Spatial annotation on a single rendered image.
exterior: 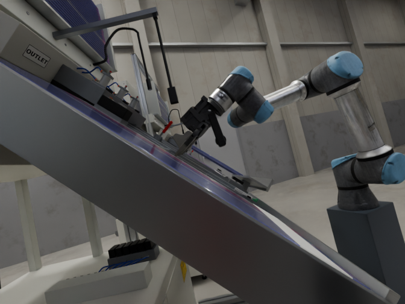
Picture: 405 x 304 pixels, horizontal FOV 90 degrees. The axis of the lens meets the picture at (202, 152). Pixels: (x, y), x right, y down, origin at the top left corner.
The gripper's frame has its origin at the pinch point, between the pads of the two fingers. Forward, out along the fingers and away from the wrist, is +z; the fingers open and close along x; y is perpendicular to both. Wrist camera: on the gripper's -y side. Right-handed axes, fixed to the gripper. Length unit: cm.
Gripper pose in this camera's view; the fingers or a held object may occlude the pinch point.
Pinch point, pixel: (179, 154)
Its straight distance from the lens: 67.7
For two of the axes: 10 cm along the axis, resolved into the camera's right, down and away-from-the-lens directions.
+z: -6.7, 7.4, -0.2
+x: -0.3, -0.6, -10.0
